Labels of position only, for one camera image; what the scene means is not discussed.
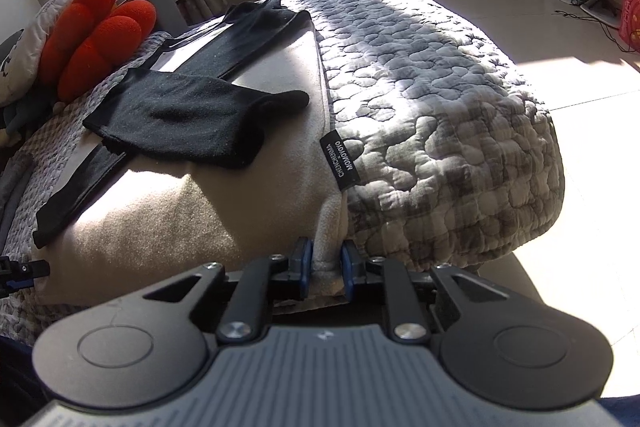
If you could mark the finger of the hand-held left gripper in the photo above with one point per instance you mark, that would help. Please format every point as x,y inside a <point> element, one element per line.
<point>30,268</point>

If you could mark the blue plush toy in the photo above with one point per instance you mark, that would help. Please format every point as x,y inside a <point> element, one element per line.
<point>25,117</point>

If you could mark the beige patterned curtain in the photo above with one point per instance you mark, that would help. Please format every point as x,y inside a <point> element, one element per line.
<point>197,4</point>

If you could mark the red gift bag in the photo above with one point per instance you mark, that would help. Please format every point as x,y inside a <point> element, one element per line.
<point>631,14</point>

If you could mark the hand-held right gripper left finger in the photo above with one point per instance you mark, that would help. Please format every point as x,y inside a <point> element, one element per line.
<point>302,269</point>

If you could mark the grey fabric box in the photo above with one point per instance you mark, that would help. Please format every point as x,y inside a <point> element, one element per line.
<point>167,7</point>

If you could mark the grey cloth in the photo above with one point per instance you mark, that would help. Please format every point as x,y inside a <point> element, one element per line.
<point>12,194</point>

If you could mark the red knitted pumpkin cushion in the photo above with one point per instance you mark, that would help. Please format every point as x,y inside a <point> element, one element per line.
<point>95,52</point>

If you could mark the grey checked quilt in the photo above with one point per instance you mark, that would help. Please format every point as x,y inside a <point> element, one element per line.
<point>425,107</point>

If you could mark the beige fleece garment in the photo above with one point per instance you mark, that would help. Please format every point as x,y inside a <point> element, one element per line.
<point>175,217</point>

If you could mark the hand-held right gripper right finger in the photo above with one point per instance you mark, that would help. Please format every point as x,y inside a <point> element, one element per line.
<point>351,271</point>

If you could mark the white printed pillow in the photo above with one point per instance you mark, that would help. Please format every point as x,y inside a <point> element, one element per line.
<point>20,57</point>

